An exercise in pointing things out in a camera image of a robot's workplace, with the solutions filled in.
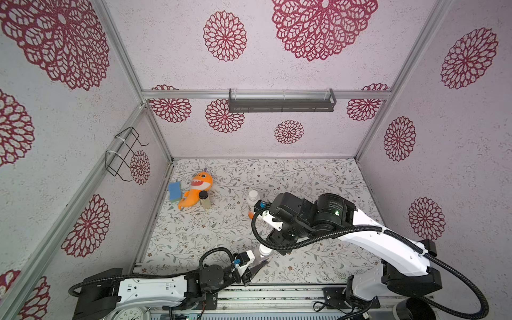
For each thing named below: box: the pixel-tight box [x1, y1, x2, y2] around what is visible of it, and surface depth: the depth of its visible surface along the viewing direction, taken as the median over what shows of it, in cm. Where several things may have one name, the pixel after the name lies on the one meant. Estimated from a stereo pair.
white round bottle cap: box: [248, 190, 258, 202], surface depth 85 cm
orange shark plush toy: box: [178, 172, 214, 210], surface depth 102 cm
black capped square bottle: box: [198, 190, 212, 210], surface depth 96 cm
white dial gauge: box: [106, 306, 152, 320], surface depth 69 cm
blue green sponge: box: [168, 181, 182, 202], surface depth 105 cm
